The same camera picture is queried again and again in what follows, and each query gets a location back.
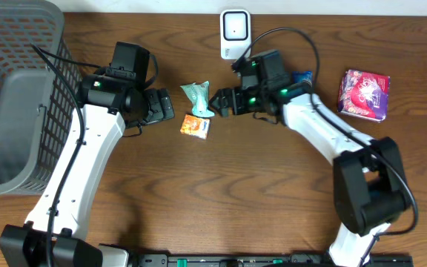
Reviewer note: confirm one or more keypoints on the mint green snack packet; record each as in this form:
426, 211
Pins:
198, 95

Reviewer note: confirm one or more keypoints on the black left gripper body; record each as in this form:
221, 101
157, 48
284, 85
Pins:
159, 105

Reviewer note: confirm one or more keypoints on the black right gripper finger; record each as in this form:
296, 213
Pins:
223, 97
222, 108

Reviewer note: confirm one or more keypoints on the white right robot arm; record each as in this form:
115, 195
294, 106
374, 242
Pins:
370, 191

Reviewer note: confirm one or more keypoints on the blue Oreo cookie packet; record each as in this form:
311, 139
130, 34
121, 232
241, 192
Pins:
302, 76

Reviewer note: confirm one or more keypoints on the orange snack packet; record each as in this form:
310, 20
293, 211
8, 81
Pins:
195, 126

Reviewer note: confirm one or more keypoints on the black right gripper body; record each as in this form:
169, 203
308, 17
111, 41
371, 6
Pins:
232, 101

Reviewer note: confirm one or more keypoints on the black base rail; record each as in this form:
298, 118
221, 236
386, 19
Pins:
162, 260

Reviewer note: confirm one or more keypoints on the grey plastic mesh basket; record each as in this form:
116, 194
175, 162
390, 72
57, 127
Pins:
35, 107

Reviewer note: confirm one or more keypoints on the purple red snack packet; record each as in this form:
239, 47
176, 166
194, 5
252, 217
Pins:
364, 95

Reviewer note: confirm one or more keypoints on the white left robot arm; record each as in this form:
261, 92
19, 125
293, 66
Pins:
55, 230

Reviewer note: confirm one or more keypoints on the white barcode scanner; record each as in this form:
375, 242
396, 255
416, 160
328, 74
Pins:
235, 33

